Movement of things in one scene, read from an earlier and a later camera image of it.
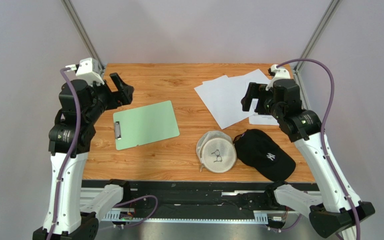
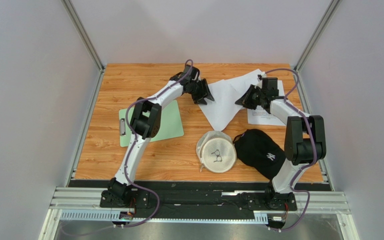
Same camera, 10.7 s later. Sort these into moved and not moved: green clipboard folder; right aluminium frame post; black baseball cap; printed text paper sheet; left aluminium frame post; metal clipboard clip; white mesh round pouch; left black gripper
Moved: green clipboard folder; left black gripper; metal clipboard clip
Not moved: left aluminium frame post; white mesh round pouch; black baseball cap; printed text paper sheet; right aluminium frame post
